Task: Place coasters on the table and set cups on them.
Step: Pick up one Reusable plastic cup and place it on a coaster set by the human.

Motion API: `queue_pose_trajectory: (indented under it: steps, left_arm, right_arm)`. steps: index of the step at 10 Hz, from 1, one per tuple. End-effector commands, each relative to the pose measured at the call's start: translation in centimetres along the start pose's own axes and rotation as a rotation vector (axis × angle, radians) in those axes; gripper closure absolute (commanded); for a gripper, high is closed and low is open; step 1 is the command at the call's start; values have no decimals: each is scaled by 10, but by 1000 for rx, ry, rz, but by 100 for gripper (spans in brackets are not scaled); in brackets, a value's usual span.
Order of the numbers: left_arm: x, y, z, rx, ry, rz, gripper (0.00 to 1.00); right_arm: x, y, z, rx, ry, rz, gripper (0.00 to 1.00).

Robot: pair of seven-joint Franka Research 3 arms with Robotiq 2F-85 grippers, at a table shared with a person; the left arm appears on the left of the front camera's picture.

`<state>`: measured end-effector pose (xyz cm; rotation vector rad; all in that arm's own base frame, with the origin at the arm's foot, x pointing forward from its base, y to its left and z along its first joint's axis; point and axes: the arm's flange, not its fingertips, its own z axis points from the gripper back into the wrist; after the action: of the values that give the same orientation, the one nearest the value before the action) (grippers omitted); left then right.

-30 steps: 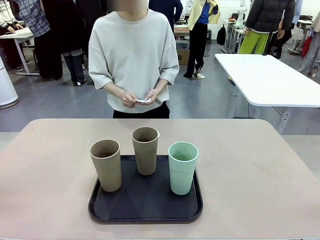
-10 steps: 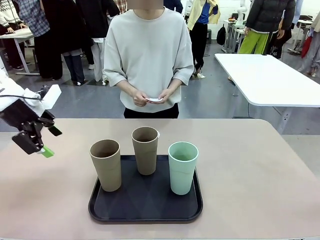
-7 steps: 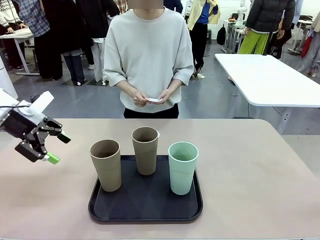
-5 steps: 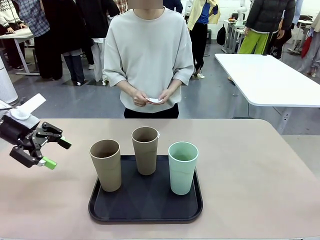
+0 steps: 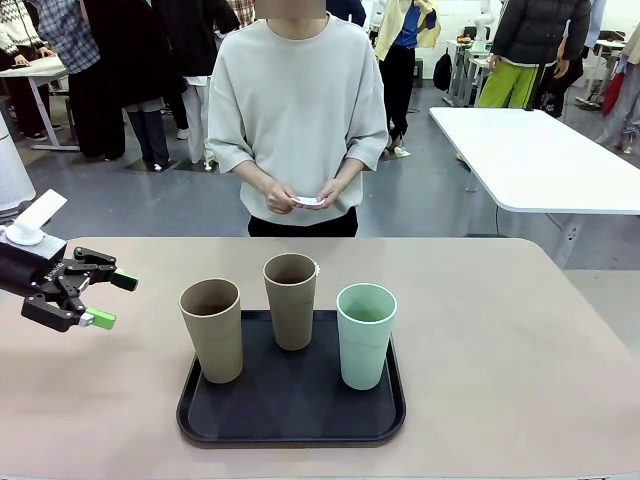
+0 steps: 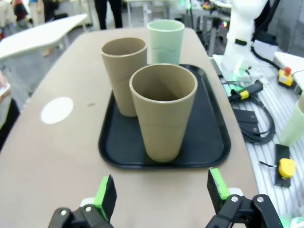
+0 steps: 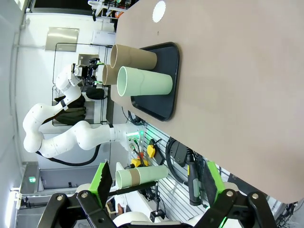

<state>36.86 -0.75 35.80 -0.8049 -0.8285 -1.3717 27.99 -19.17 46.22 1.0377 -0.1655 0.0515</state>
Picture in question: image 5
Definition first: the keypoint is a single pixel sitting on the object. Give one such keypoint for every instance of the person's left hand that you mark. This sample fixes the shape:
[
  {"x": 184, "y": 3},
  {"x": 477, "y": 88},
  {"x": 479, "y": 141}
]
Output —
[{"x": 334, "y": 194}]

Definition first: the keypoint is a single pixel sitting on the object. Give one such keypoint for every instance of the white background workbench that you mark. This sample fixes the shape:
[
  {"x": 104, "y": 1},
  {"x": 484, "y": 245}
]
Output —
[{"x": 465, "y": 65}]

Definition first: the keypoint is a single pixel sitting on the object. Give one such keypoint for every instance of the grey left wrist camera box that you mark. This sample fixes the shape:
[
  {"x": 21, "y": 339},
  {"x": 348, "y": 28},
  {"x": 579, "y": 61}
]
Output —
[{"x": 52, "y": 249}]

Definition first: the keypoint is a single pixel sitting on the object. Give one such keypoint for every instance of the black plastic tray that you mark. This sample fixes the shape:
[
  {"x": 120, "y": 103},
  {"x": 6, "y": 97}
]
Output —
[{"x": 295, "y": 410}]

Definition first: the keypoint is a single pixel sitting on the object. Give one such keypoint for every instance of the large white table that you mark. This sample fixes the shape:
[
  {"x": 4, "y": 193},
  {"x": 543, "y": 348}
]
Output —
[{"x": 540, "y": 160}]

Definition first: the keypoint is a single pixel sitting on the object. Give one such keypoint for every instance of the person in yellow jacket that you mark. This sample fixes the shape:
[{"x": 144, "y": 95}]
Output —
[{"x": 400, "y": 60}]

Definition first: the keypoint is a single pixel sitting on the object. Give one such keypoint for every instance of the person in patterned sweater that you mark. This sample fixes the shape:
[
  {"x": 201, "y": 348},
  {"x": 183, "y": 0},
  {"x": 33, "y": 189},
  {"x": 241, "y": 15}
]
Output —
[{"x": 12, "y": 30}]

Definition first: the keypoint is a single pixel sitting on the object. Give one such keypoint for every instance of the white background desk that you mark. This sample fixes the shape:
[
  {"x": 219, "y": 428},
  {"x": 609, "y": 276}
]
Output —
[{"x": 30, "y": 67}]

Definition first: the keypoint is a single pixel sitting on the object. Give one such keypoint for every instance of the white cylindrical appliance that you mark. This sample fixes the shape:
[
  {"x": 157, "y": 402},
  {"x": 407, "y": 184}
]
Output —
[{"x": 12, "y": 165}]

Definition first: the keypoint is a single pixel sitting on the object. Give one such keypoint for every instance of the person's right forearm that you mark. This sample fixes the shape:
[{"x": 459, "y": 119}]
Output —
[{"x": 252, "y": 177}]

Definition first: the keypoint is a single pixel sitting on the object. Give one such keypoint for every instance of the person's left forearm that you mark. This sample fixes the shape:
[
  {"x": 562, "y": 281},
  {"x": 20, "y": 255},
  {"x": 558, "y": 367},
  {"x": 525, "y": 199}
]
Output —
[{"x": 350, "y": 172}]

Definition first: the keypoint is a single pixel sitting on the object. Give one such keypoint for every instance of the person in plaid shirt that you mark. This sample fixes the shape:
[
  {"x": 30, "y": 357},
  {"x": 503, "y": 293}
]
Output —
[{"x": 70, "y": 35}]

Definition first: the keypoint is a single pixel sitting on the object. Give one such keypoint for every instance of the tan brown tall cup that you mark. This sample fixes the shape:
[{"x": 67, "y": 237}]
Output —
[
  {"x": 212, "y": 340},
  {"x": 292, "y": 320}
]

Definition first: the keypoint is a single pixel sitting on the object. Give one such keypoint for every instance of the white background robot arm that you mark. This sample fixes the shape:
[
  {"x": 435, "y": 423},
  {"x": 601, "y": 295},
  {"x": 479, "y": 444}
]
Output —
[{"x": 482, "y": 25}]

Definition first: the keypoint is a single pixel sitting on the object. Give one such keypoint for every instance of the person in black coat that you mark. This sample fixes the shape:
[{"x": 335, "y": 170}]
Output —
[{"x": 135, "y": 60}]

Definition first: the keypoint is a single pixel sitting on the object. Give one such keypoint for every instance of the person in white trousers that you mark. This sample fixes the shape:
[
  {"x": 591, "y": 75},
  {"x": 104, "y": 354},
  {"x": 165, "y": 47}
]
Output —
[{"x": 195, "y": 40}]

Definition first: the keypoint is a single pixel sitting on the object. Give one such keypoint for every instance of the mint green tall cup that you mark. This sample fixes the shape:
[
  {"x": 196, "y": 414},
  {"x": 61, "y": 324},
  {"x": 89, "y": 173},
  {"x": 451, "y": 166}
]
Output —
[{"x": 367, "y": 350}]

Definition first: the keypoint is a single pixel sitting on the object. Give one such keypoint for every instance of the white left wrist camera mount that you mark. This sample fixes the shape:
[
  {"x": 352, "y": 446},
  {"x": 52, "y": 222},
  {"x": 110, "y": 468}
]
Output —
[{"x": 40, "y": 210}]

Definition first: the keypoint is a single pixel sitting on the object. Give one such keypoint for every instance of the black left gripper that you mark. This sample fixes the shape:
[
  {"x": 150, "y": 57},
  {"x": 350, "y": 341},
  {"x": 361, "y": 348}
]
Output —
[{"x": 25, "y": 270}]

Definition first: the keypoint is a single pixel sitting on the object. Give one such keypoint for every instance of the person in pale blue shirt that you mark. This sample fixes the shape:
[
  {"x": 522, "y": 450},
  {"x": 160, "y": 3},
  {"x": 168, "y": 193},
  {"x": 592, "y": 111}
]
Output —
[{"x": 597, "y": 25}]

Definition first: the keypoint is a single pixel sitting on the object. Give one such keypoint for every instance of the black backpack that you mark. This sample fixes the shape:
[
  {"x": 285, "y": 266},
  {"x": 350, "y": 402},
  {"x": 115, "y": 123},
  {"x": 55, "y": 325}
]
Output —
[{"x": 442, "y": 70}]

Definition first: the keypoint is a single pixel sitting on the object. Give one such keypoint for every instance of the person in dark clothes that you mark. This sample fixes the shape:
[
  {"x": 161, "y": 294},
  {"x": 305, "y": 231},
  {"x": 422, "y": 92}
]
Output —
[{"x": 562, "y": 85}]

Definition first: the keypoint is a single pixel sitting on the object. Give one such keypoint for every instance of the person's right hand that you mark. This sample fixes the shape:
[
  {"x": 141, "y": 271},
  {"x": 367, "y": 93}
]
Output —
[{"x": 280, "y": 197}]

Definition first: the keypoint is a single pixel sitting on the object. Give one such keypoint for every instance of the red bag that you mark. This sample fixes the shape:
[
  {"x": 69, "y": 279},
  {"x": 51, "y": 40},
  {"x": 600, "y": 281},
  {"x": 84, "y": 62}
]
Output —
[{"x": 612, "y": 95}]

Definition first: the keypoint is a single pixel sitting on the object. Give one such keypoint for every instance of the person in grey sweatshirt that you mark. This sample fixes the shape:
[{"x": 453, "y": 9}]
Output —
[{"x": 300, "y": 100}]

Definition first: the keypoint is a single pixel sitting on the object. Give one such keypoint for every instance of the person in lime trousers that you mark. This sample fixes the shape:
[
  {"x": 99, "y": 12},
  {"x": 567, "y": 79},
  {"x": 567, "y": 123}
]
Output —
[{"x": 535, "y": 30}]

